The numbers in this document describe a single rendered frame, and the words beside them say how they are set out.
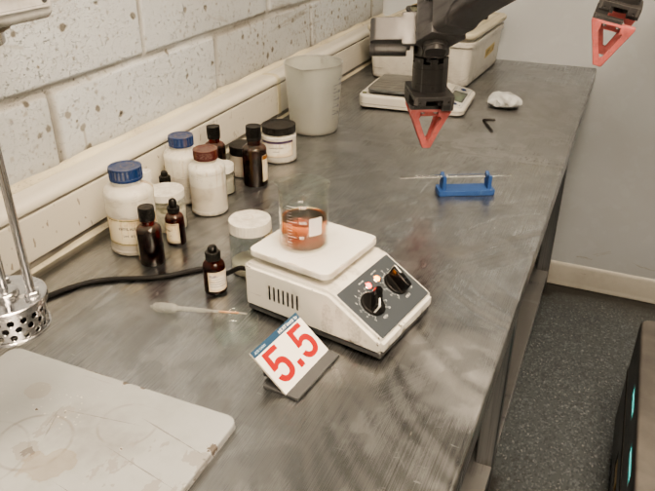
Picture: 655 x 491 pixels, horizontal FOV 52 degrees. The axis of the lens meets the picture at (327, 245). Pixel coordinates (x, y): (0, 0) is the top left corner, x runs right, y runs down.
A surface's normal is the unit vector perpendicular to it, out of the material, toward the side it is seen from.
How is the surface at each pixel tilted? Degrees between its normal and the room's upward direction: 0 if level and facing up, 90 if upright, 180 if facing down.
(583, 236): 90
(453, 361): 0
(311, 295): 90
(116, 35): 90
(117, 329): 0
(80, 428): 0
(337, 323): 90
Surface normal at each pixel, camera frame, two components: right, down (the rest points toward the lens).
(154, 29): 0.92, 0.19
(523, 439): 0.00, -0.88
